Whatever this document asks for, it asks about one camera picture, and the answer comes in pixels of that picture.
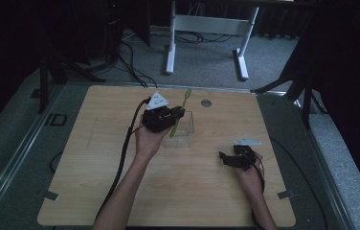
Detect long black floor cable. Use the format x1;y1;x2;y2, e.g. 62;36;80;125
269;137;329;230

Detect person's right hand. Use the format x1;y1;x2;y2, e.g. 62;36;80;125
234;150;265;194

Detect black metal stand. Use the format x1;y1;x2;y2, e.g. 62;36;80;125
36;47;106;115
250;47;329;130

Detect thin black floor cable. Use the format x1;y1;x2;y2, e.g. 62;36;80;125
49;149;64;174

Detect grey tape strip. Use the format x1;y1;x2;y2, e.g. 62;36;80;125
277;190;296;200
41;190;60;202

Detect clear plastic cup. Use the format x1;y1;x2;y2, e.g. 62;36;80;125
162;109;195;149

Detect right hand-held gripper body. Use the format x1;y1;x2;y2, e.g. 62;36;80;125
231;137;262;171

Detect white desk frame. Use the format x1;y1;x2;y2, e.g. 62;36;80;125
165;0;260;81

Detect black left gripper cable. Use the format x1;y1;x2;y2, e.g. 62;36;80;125
94;97;152;226

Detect green toothbrush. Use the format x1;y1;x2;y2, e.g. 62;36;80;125
169;88;192;139

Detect person's left hand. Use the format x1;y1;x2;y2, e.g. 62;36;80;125
133;122;173;163

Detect black floor cables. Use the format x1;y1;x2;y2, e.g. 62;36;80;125
116;40;159;89

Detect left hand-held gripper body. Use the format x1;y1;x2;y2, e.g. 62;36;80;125
141;90;178;134

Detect metal floor rail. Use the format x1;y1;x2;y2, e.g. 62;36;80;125
0;83;65;222
294;98;358;230

